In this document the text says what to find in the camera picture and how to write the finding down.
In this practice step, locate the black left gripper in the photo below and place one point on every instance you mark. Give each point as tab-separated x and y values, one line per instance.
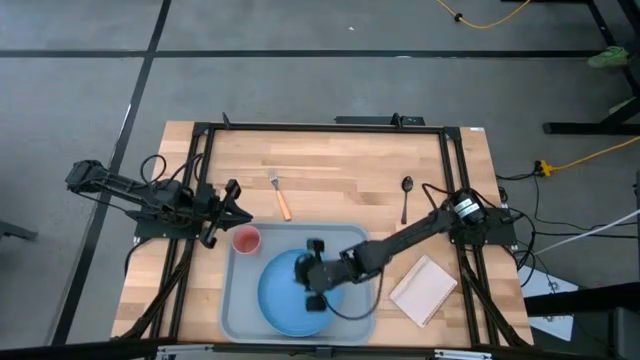
215	210

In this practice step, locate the black aluminium table frame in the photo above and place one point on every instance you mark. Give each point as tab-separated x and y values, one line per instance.
325	128

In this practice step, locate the pink ribbed cup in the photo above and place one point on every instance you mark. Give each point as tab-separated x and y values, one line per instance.
246	240

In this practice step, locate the grey plastic tray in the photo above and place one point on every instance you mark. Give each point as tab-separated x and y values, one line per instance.
240	300

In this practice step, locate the green shoe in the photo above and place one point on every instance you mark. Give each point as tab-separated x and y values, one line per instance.
607	57

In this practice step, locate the grey metal foot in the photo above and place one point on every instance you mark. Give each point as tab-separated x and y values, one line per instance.
15	231

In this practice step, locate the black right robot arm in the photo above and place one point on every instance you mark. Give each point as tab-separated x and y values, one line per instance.
410	232

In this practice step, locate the black desk leg frame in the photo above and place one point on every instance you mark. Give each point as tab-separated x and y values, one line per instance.
590	128

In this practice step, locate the silver bracket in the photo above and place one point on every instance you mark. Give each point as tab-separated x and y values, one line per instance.
185	350
462	355

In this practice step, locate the blue plate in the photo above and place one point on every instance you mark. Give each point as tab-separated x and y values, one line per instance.
285	305

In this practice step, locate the dark metal spoon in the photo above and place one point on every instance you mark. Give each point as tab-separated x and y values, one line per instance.
407	184

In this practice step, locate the yellow power plug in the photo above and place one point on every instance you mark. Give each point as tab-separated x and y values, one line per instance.
546	168

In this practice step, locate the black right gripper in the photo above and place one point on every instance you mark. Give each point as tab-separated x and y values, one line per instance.
325	275

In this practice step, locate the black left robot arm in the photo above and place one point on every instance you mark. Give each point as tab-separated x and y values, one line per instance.
125	190

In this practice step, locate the dark grey box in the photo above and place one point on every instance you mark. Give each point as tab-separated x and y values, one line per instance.
625	330

